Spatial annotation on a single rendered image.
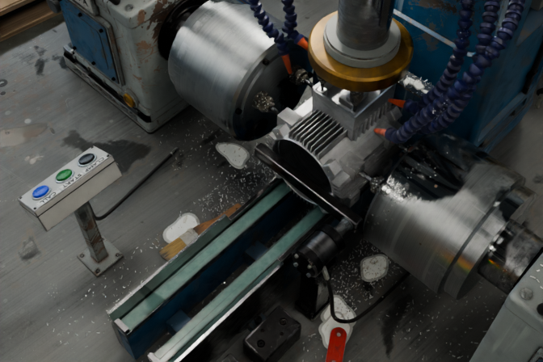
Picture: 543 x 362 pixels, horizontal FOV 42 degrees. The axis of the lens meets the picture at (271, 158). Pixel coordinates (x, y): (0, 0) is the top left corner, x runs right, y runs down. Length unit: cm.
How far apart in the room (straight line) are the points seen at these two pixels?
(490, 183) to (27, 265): 93
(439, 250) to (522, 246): 14
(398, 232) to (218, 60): 47
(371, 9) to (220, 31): 37
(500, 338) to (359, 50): 51
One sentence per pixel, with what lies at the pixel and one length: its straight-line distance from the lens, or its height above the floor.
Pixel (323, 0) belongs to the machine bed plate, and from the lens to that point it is 201.
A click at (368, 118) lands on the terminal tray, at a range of 130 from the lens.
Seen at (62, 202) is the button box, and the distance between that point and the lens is 129.
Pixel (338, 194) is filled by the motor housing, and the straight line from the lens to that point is 129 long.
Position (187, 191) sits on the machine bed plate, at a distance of 157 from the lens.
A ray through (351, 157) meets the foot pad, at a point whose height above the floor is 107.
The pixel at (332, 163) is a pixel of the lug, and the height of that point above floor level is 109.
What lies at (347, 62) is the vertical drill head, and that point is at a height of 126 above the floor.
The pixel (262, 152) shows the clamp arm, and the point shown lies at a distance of 134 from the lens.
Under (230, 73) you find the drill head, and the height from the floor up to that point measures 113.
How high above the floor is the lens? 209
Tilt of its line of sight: 53 degrees down
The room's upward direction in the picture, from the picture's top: straight up
